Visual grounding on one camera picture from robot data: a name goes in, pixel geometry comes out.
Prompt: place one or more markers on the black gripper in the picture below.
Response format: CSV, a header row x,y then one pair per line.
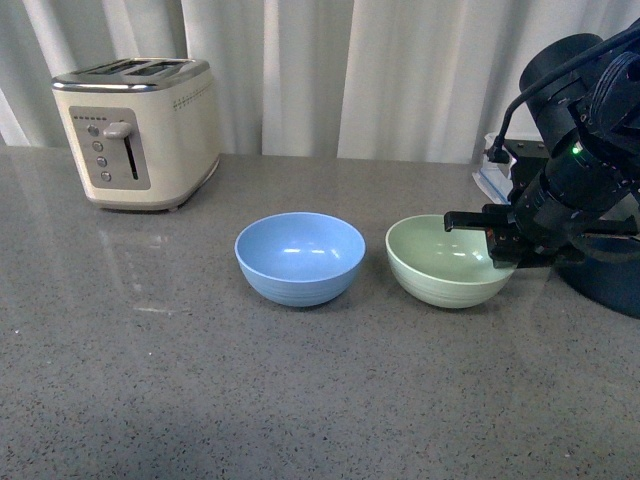
x,y
506,245

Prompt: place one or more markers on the green bowl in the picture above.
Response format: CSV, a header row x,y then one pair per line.
x,y
445,269

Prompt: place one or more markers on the blue bowl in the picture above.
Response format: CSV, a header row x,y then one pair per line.
x,y
300,259

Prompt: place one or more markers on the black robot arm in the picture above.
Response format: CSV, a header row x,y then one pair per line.
x,y
574,134

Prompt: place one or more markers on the clear plastic food container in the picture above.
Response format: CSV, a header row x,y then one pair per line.
x,y
494,179

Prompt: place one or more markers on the dark blue saucepan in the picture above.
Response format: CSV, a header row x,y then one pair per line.
x,y
605,270

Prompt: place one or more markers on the white curtain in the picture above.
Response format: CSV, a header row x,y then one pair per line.
x,y
398,80

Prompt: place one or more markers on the cream two-slot toaster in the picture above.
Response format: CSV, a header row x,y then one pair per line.
x,y
143,131

